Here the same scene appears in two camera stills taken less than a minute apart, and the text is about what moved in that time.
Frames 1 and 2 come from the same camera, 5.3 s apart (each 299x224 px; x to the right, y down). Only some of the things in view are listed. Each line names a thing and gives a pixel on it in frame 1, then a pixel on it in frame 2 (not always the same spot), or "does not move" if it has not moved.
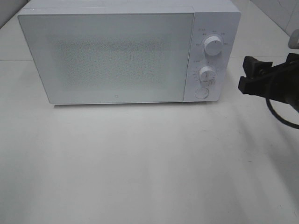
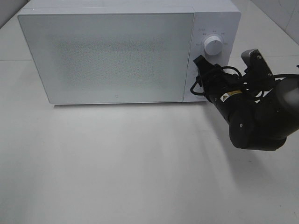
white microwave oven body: (214, 71) does not move
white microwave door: (98, 58) does not move
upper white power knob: (212, 45) does not move
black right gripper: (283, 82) to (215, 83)
